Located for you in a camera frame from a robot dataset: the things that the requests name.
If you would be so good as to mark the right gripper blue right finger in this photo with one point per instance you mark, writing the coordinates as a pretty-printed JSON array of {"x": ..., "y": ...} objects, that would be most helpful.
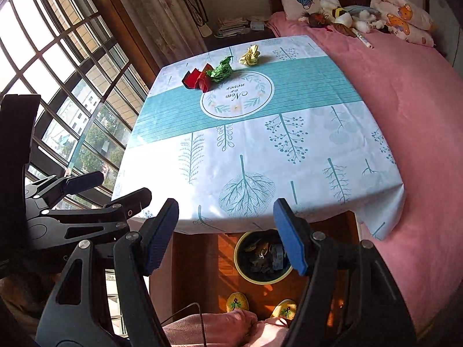
[{"x": 296, "y": 237}]

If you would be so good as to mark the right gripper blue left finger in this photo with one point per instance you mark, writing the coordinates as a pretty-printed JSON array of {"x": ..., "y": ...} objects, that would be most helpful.
[{"x": 156, "y": 233}]

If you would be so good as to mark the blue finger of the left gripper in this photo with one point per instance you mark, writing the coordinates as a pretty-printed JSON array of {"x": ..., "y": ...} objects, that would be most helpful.
[
  {"x": 132, "y": 203},
  {"x": 60, "y": 188}
]

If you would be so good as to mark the red envelope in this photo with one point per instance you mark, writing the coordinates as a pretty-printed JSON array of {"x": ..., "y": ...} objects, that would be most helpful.
[{"x": 198, "y": 79}]

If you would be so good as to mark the green paper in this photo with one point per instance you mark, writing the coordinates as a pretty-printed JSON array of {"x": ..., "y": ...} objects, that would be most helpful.
[{"x": 222, "y": 71}]

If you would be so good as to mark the yellow paper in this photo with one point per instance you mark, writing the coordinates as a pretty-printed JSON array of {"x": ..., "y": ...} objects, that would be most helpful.
[{"x": 251, "y": 57}]

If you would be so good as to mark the blue cream-rimmed trash bin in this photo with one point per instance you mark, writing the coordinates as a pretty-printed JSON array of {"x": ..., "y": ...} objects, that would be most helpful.
[{"x": 260, "y": 257}]

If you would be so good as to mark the left yellow knit slipper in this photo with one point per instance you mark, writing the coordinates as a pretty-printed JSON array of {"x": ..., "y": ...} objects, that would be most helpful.
[{"x": 237, "y": 300}]

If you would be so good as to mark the pink trouser legs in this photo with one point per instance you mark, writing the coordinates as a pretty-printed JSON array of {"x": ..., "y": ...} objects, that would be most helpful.
[{"x": 237, "y": 328}]

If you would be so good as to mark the leaf-print teal tablecloth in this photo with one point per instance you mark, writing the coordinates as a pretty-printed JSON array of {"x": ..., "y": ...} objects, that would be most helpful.
[{"x": 291, "y": 127}]

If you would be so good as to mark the dark bedside table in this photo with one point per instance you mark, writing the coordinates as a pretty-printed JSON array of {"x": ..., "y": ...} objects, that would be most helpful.
[{"x": 212, "y": 43}]

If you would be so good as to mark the pink bed sheet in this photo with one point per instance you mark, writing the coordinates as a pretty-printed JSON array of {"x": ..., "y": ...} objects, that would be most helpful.
[{"x": 415, "y": 96}]

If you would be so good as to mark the beige floral curtain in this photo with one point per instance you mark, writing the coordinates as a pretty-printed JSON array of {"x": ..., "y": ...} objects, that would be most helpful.
[{"x": 167, "y": 29}]

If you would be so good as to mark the white marker pen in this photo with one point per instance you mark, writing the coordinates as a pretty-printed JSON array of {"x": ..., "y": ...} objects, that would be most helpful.
[{"x": 362, "y": 39}]

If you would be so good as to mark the bee plush toy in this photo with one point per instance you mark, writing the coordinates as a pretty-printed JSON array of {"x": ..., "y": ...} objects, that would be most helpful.
[{"x": 330, "y": 14}]

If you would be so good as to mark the grey white plush toy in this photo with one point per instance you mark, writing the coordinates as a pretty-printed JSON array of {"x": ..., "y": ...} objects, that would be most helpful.
[{"x": 365, "y": 19}]

